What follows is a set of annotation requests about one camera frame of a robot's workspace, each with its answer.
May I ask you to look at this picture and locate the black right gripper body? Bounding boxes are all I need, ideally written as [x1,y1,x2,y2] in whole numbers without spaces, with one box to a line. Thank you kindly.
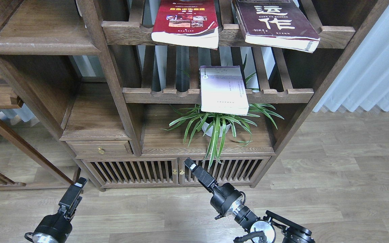
[210,183,245,216]

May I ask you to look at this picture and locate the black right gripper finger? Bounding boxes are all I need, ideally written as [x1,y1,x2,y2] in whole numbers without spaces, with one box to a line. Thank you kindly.
[184,158,218,193]

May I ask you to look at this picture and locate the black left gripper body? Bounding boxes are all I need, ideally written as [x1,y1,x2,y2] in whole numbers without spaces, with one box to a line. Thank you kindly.
[32,206,76,243]

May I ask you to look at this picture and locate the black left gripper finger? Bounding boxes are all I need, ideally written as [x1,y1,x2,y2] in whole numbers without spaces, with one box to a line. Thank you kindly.
[59,178,87,208]

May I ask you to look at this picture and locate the white lavender book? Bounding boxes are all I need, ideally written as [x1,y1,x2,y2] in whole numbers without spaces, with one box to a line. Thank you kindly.
[199,65,249,116]

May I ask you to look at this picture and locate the maroon book with white characters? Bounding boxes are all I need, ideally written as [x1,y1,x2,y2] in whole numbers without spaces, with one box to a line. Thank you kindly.
[232,0,320,53]

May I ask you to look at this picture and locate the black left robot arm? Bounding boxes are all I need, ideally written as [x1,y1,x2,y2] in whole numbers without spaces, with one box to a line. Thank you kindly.
[24,177,87,243]

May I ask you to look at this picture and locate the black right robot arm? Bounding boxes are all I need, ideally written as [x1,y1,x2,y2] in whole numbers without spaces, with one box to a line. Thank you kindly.
[184,158,315,243]

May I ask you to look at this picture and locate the right cabinet slatted door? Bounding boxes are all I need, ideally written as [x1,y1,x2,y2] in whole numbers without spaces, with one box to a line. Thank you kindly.
[178,157,270,186]

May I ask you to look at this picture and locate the cabinet slatted door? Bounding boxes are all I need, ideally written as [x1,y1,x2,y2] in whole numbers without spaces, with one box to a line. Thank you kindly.
[178,157,270,186]
[82,159,179,189]

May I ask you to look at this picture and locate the green spider plant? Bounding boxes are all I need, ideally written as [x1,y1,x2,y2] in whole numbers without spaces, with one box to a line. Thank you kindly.
[168,73,282,162]

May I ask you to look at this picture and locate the white plant pot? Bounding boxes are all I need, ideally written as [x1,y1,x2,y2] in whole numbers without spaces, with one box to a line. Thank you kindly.
[201,117,231,137]

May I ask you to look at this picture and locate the small wooden drawer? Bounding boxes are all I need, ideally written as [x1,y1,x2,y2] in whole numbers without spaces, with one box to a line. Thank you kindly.
[67,140,132,158]

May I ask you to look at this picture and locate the left cabinet slatted door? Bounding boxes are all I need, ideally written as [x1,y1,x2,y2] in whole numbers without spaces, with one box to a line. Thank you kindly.
[82,159,179,189]

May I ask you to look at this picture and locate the dark wooden bookshelf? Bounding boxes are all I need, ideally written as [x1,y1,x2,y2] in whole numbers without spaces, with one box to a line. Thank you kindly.
[0,0,389,191]

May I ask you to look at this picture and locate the red cover book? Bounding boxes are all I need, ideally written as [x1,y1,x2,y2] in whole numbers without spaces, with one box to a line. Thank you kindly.
[151,0,219,49]

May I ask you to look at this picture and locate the white pleated curtain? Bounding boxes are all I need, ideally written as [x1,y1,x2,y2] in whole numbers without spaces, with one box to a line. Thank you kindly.
[313,6,389,112]

